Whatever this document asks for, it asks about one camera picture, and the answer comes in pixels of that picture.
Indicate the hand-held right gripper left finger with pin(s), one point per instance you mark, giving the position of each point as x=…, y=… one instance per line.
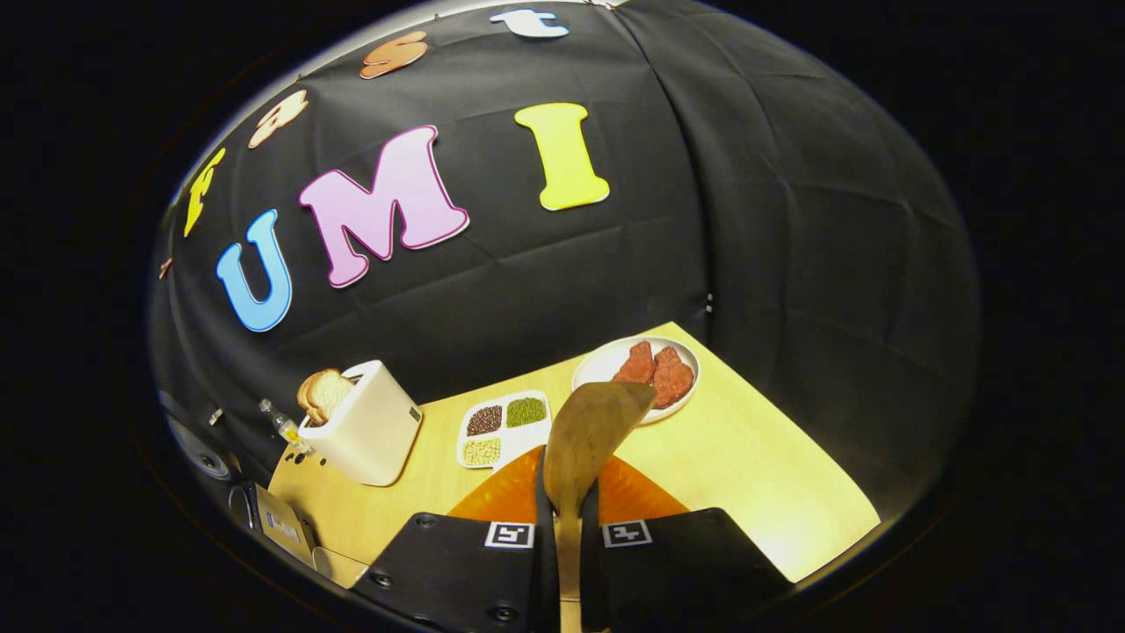
x=549, y=571

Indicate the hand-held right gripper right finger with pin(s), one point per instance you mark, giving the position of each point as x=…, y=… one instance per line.
x=591, y=571

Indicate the wooden spoon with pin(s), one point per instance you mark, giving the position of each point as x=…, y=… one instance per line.
x=589, y=431

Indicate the dark grey rice cooker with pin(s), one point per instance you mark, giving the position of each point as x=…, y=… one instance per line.
x=272, y=510

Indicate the white divided bean dish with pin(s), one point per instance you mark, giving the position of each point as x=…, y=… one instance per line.
x=505, y=435

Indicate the white round plate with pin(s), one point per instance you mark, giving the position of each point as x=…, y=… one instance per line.
x=598, y=365

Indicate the red meat piece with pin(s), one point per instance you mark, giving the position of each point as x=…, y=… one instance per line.
x=674, y=378
x=637, y=365

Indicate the white toaster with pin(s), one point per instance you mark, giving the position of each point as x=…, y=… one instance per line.
x=378, y=431

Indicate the toasted bread slice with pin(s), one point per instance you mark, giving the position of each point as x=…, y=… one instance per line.
x=305, y=400
x=334, y=391

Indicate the small clear bottle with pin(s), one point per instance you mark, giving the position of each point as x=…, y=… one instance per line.
x=286, y=426

